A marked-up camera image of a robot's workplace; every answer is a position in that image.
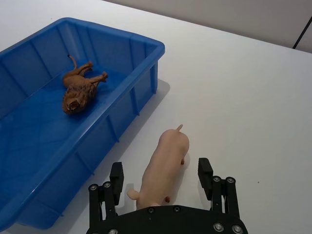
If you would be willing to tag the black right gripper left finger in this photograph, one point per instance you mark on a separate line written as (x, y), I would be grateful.
(114, 185)

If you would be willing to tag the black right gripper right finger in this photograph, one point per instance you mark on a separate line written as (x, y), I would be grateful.
(220, 192)

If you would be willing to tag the pink toy pig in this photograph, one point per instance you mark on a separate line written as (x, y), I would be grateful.
(162, 168)

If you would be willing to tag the blue plastic bin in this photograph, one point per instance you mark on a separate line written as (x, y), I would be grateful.
(73, 117)

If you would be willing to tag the brown toy lion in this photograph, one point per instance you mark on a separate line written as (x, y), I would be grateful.
(79, 91)

